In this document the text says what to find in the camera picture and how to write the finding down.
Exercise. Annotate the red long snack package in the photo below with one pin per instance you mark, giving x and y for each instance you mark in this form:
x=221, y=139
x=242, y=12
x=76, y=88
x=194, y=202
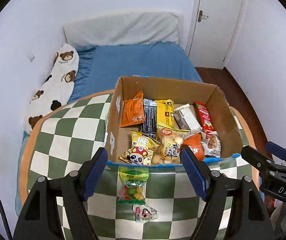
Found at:
x=205, y=119

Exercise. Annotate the small orange snack packet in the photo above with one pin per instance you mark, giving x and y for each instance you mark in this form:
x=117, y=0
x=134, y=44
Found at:
x=194, y=142

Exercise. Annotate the green fruit candy bag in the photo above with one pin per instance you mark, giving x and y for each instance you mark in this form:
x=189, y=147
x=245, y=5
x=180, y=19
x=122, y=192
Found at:
x=133, y=180

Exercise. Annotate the cardboard milk box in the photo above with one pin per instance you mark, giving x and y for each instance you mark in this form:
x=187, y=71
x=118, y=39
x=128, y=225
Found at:
x=180, y=92

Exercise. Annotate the black barcode snack packet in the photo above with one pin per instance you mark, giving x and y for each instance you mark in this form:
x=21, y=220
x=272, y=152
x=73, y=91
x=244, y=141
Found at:
x=149, y=126

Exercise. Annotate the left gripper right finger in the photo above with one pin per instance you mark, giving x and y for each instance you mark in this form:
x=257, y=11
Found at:
x=248, y=218

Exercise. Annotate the metal door handle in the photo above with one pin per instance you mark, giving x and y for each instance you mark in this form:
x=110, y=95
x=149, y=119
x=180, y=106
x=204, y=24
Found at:
x=201, y=16

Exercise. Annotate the white wall socket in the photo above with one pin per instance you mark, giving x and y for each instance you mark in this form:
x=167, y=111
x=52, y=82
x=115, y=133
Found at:
x=31, y=56

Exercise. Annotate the grey white headboard cushion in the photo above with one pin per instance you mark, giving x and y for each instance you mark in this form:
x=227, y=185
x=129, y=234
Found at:
x=126, y=28

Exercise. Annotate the orange snack packet with QR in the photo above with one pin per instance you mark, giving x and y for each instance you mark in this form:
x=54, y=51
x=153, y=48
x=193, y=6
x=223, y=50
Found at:
x=133, y=111

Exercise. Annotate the white bear print pillow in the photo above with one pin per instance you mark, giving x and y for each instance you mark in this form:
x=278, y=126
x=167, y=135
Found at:
x=57, y=88

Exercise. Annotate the yellow egg biscuit snack bag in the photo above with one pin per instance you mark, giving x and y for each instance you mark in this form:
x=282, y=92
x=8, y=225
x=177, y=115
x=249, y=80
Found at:
x=171, y=140

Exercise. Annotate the silver foil snack packet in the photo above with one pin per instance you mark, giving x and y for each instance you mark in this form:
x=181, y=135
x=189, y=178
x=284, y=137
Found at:
x=186, y=119

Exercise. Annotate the white door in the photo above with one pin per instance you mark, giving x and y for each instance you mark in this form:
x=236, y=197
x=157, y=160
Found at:
x=210, y=41

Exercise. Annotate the pale green cartoon snack packet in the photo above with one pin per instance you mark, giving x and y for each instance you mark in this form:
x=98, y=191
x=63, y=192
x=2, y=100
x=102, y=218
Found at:
x=144, y=213

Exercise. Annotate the yellow panda snack bag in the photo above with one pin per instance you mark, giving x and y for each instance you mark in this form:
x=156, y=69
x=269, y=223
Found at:
x=141, y=151

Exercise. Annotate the blue bed sheet mattress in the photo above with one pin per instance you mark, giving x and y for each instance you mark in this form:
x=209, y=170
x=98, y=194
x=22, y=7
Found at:
x=100, y=67

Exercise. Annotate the white cookie snack bag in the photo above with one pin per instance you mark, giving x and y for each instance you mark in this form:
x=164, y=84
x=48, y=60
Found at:
x=211, y=144

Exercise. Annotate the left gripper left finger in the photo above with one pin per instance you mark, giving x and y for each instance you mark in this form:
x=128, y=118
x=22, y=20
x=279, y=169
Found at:
x=39, y=218

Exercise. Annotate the yellow dark-print snack bag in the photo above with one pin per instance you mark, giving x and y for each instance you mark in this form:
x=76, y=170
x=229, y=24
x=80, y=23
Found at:
x=165, y=112

